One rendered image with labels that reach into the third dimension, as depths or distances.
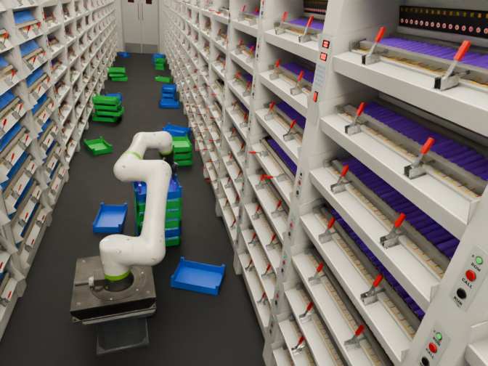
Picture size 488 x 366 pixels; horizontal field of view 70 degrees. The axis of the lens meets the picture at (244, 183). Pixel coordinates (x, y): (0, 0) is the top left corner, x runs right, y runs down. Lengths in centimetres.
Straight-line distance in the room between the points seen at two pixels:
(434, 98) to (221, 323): 168
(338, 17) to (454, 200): 62
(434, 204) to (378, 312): 37
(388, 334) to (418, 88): 58
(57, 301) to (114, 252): 76
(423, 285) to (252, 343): 135
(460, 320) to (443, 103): 40
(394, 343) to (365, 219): 31
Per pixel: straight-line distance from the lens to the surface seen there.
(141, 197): 236
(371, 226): 99
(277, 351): 184
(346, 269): 112
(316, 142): 120
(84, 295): 183
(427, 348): 87
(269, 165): 167
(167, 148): 222
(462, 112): 74
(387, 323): 101
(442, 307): 81
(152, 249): 165
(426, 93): 81
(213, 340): 206
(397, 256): 91
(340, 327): 122
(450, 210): 76
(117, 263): 171
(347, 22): 114
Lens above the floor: 163
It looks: 28 degrees down
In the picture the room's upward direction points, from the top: 6 degrees clockwise
